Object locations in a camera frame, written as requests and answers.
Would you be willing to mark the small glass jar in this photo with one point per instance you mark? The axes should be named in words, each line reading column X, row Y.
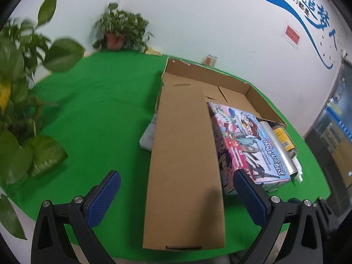
column 210, row 60

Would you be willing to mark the potted green plant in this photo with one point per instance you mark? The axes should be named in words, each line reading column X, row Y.
column 114, row 40

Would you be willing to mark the brown cardboard box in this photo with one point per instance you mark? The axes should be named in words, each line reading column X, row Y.
column 184, row 156

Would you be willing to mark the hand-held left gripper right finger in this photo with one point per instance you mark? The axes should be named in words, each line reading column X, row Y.
column 250, row 195

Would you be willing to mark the grey blister pack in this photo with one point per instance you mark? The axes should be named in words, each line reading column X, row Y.
column 147, row 140

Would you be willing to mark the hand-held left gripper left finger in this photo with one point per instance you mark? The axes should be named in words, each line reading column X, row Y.
column 104, row 198

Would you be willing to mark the red wall sign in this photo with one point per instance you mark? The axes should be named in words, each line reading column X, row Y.
column 292, row 34

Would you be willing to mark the yellow cloth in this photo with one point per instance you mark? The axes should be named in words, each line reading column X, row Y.
column 152, row 51

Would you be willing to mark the silver metal can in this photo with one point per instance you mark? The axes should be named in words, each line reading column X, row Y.
column 277, row 148

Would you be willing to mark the yellow label jar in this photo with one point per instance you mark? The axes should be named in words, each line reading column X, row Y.
column 284, row 139

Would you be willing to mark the colourful printed puzzle box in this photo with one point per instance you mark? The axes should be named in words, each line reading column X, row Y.
column 242, row 137

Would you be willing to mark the glass door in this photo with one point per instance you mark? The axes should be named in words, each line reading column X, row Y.
column 330, row 132

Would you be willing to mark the large leafy plant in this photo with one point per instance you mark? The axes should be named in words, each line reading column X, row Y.
column 16, row 60

